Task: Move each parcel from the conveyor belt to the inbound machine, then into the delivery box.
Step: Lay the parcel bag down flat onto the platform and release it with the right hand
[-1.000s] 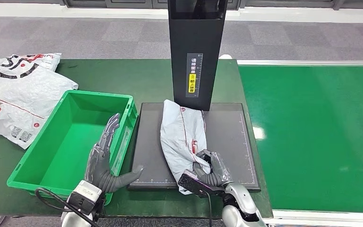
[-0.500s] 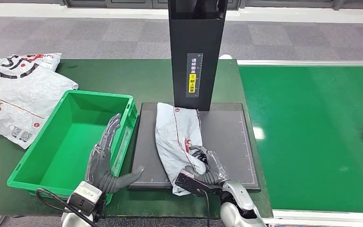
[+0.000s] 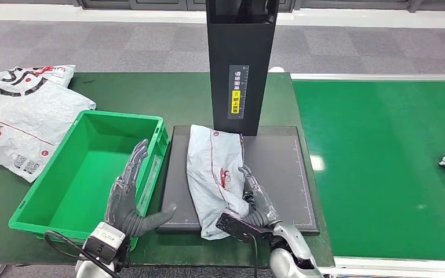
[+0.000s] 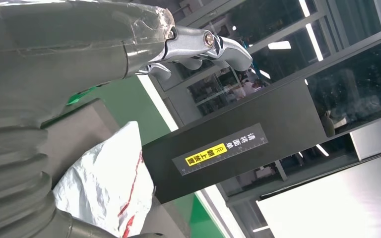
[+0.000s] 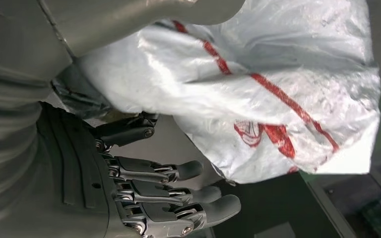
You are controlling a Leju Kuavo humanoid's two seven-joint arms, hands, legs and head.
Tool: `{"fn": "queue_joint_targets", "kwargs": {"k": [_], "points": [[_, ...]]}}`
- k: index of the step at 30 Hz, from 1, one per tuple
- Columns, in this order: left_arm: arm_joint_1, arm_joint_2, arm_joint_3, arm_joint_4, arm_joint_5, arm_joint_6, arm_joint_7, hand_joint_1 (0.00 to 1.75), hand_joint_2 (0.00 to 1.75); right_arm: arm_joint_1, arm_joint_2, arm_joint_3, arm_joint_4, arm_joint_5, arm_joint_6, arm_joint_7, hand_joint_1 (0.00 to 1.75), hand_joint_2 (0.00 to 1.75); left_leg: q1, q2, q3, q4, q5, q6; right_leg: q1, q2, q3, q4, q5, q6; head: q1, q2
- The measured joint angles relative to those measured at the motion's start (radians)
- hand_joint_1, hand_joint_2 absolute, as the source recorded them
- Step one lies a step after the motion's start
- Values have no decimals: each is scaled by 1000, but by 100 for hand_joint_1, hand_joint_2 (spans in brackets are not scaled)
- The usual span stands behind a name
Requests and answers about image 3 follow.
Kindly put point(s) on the white round knob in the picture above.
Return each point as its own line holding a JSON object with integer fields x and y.
{"x": 276, "y": 70}

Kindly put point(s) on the black inbound scanner machine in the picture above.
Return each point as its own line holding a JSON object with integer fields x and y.
{"x": 238, "y": 46}

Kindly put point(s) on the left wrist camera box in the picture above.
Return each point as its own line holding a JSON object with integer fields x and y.
{"x": 105, "y": 241}

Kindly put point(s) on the green plastic crate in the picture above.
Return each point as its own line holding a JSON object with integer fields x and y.
{"x": 88, "y": 180}

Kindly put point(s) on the white mailer bag black print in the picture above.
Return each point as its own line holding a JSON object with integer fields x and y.
{"x": 59, "y": 75}

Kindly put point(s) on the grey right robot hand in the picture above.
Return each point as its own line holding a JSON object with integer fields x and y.
{"x": 263, "y": 207}

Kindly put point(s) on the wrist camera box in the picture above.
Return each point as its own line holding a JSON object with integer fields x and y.
{"x": 105, "y": 241}
{"x": 238, "y": 226}

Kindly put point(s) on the black yellow machine label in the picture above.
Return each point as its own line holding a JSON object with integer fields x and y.
{"x": 238, "y": 92}

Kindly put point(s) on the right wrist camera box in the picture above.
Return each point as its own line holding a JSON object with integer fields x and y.
{"x": 238, "y": 226}

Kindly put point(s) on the green conveyor belt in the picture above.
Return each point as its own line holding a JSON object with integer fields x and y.
{"x": 380, "y": 172}

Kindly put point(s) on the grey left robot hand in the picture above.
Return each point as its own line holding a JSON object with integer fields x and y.
{"x": 120, "y": 209}

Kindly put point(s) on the large white QR-code mailer bag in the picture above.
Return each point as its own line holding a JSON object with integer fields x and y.
{"x": 26, "y": 122}

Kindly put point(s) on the grey parcel bag red line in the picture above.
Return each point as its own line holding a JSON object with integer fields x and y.
{"x": 211, "y": 161}

